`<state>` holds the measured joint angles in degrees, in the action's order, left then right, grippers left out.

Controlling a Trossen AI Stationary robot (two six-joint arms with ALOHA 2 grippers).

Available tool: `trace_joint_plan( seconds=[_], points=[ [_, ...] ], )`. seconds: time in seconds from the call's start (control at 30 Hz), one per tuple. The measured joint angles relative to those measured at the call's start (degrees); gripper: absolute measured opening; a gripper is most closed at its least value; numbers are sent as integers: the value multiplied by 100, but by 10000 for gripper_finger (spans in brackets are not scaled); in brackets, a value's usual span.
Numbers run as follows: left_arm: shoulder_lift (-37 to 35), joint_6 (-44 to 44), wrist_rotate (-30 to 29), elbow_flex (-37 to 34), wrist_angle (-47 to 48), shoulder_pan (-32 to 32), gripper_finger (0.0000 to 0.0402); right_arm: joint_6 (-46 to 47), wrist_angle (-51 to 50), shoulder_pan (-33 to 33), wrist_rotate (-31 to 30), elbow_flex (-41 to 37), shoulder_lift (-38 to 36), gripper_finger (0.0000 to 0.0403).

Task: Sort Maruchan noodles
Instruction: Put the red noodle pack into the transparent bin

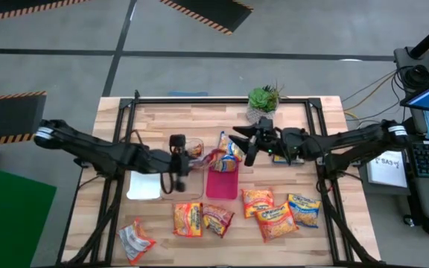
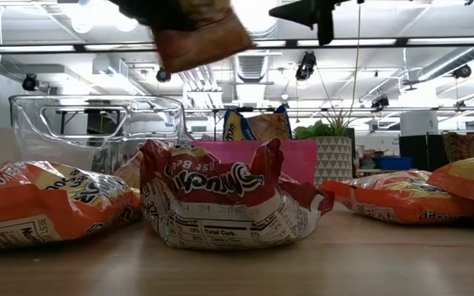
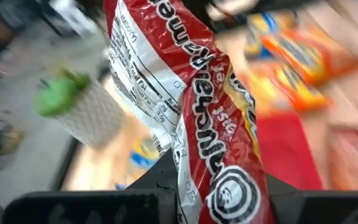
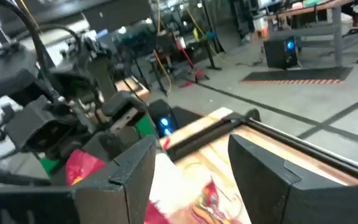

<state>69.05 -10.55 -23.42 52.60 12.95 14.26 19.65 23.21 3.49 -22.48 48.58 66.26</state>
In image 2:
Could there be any silver ventilation duct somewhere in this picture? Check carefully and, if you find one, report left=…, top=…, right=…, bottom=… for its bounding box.
left=416, top=44, right=474, bottom=83

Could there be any blue storage bin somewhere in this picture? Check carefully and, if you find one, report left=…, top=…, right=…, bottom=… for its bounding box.
left=374, top=155, right=414, bottom=172

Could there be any black cabinet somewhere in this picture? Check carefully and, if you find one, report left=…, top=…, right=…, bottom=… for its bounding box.
left=398, top=133, right=446, bottom=173

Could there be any red Maruchan noodle pack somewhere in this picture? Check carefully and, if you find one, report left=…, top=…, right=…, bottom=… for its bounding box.
left=151, top=0, right=258, bottom=75
left=112, top=150, right=144, bottom=192
left=139, top=138, right=337, bottom=252

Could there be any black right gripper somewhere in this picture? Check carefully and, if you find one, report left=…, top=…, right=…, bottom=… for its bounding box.
left=267, top=0, right=365, bottom=47

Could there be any green succulent plant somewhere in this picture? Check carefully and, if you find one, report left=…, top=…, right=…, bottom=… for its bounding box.
left=292, top=107, right=360, bottom=141

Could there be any clear plastic container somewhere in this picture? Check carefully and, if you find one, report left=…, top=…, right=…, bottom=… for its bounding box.
left=7, top=93, right=195, bottom=176

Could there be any white patterned plant pot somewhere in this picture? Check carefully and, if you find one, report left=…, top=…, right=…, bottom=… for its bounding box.
left=309, top=135, right=354, bottom=198

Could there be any pink plastic container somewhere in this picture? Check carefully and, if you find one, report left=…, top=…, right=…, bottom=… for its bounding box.
left=187, top=138, right=319, bottom=187

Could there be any orange Maruchan noodle pack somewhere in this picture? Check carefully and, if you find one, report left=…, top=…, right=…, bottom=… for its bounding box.
left=0, top=159, right=142, bottom=252
left=322, top=169, right=474, bottom=226
left=425, top=151, right=474, bottom=211

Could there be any patterned orange cloth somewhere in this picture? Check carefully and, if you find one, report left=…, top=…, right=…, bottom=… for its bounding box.
left=442, top=131, right=474, bottom=164

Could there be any white box unit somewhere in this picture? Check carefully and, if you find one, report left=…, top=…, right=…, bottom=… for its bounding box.
left=399, top=109, right=439, bottom=136

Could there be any blue Maruchan noodle pack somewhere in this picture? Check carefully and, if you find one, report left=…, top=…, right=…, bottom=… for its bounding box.
left=221, top=104, right=294, bottom=142

